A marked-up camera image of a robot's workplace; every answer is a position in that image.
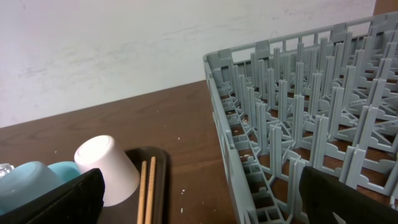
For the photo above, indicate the light blue bowl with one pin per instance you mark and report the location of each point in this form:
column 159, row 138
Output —
column 66, row 170

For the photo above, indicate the brown serving tray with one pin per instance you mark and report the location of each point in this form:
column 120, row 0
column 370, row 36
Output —
column 126, row 211

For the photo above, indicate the left wooden chopstick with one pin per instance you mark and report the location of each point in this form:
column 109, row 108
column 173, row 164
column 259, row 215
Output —
column 142, row 193

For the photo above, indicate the wooden chopstick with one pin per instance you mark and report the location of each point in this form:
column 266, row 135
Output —
column 150, row 194
column 142, row 193

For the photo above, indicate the grey dishwasher rack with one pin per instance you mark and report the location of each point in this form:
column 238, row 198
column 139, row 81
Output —
column 325, row 98

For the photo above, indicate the right wooden chopstick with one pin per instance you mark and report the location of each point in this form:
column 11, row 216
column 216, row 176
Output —
column 150, row 194

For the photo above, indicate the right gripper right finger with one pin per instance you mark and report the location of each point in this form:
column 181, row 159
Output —
column 324, row 197

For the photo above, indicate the foil wrapper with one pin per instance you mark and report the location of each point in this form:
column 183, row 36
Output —
column 5, row 168

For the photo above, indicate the light blue cup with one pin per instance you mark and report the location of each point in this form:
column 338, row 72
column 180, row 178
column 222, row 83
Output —
column 26, row 183

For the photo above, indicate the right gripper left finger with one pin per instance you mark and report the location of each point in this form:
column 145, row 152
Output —
column 78, row 201

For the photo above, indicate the white cup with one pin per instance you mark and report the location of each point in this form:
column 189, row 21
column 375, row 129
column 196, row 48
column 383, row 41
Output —
column 121, row 177

